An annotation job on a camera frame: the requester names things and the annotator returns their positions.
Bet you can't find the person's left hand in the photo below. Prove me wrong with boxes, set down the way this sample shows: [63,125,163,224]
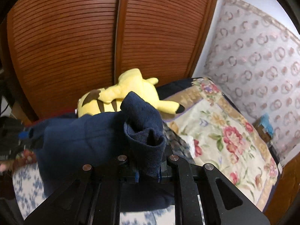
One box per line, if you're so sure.
[0,160,14,173]

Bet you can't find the blue floral white quilt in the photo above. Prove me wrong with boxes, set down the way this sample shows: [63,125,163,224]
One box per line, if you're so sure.
[11,162,177,225]

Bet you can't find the blue box at headboard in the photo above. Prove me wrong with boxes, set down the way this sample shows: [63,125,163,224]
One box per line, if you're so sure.
[253,113,274,144]

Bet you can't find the navy blue shirt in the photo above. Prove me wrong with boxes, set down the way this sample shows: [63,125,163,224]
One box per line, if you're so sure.
[29,92,166,196]

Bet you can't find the black circle patterned cloth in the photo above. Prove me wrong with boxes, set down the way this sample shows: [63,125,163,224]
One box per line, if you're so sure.
[163,122,195,164]

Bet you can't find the brown louvered wardrobe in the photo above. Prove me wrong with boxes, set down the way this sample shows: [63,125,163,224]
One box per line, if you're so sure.
[1,0,217,121]

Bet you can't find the brown wooden cabinet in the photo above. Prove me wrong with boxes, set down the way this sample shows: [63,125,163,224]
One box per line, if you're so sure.
[264,153,299,224]

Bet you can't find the floral bed blanket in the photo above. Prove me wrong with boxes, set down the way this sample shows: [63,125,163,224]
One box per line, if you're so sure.
[157,78,279,211]

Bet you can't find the circle patterned curtain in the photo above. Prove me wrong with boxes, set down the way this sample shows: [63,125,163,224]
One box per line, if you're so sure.
[203,0,299,165]

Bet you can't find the yellow plush toy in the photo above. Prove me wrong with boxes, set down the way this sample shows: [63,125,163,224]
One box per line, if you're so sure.
[77,68,185,117]

